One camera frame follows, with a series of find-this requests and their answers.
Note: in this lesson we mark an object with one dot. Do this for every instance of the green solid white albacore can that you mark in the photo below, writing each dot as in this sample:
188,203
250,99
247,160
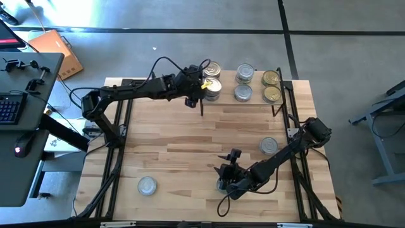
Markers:
147,186
219,187
269,145

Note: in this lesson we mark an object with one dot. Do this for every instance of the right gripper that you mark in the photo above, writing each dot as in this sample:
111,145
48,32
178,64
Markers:
234,180

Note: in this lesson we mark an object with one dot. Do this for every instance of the white paper sheet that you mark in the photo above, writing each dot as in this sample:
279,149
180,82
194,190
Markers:
58,144

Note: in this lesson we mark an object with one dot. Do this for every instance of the black monitor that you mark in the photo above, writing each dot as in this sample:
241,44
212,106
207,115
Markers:
8,35

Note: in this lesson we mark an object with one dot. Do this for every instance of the wooden shelf with black frame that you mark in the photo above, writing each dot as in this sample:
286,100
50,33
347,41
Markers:
253,106

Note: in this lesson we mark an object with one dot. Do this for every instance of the black keyboard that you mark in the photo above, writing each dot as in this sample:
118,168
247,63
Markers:
11,109

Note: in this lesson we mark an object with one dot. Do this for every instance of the blue-grey metal table frame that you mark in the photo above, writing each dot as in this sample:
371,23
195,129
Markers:
384,152

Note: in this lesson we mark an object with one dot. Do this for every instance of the person's shoe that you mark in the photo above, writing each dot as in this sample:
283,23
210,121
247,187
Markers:
8,17

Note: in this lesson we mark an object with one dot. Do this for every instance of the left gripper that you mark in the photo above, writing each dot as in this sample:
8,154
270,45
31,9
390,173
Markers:
190,85

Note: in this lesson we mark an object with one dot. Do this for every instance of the black computer mouse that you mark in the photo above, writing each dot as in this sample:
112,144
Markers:
25,144

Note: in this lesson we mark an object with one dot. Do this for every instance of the green can with gold lid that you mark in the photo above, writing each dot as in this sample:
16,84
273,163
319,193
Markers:
272,94
270,78

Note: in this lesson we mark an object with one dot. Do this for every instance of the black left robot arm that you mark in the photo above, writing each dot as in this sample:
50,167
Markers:
133,90

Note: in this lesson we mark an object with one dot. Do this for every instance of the orange cardboard box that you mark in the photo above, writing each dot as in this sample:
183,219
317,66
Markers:
52,50

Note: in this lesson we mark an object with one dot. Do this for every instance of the dark grey desk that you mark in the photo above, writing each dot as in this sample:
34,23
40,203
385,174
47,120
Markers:
19,171

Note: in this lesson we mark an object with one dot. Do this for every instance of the black clamp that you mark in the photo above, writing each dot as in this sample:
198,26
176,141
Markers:
11,65
33,85

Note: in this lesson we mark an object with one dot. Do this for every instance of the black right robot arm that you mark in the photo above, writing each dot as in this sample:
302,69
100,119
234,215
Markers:
284,152

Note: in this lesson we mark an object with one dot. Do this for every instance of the silver metal bracket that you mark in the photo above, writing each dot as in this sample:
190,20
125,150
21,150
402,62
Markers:
117,224
294,225

